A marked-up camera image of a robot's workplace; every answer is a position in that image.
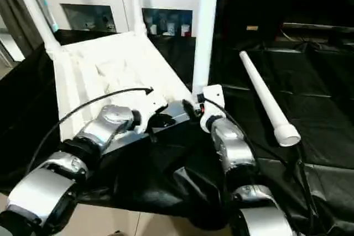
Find white plastic table leg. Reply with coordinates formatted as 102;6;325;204
127;0;148;37
191;0;221;95
10;0;65;55
239;50;301;148

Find white plastic table top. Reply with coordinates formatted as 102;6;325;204
45;32;195;154

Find grey curtain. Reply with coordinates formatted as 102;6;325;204
0;0;45;60

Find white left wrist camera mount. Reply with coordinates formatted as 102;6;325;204
134;89;169;135

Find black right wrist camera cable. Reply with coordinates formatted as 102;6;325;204
204;98;319;236

